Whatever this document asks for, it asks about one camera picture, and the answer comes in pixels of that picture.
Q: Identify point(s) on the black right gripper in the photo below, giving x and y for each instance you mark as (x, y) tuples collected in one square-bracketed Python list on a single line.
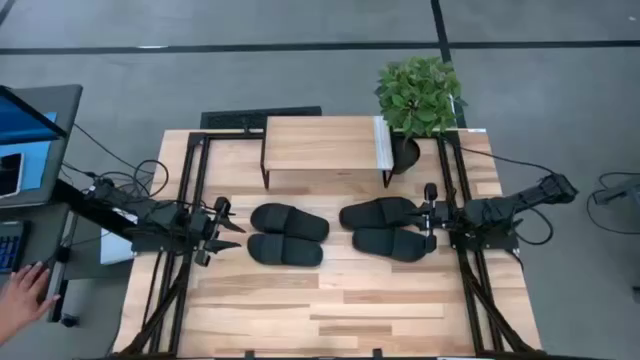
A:
[(441, 216)]

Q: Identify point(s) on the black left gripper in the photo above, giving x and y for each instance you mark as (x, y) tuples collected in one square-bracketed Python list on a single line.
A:
[(202, 227)]

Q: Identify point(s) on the black rubber slide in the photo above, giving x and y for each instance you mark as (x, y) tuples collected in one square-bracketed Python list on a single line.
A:
[(390, 244), (290, 221), (372, 212), (282, 251)]

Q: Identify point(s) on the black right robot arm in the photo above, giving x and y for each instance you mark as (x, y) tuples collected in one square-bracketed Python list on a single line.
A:
[(500, 207)]

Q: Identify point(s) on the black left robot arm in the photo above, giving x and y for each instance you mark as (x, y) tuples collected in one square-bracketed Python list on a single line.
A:
[(160, 217)]

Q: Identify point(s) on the wooden shelf with black legs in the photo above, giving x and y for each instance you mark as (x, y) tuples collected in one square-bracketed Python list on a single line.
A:
[(320, 142)]

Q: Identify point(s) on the black plant pot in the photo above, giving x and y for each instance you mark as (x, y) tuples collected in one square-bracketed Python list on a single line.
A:
[(404, 155)]

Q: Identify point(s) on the white box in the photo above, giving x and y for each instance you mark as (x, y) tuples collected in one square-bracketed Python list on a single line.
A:
[(115, 250)]

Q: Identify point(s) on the black edge clamp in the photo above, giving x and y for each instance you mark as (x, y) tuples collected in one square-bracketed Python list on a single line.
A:
[(377, 353), (249, 354)]

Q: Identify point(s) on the green leafy plant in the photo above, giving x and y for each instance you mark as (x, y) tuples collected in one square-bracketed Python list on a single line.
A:
[(417, 95)]

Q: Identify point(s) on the black desk support bar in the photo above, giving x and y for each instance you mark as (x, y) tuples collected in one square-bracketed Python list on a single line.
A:
[(67, 192)]

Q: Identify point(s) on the black caster wheel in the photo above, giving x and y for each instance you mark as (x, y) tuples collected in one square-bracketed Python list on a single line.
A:
[(70, 320)]

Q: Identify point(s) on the grey desk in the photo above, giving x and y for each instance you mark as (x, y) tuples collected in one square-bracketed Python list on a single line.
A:
[(40, 235)]

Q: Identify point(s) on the person's hand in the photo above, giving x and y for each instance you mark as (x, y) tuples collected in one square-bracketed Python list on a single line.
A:
[(22, 300)]

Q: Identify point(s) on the black keyboard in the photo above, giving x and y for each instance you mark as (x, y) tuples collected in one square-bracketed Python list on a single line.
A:
[(10, 247)]

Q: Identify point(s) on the black aluminium table frame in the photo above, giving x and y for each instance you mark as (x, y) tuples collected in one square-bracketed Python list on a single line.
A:
[(225, 134)]

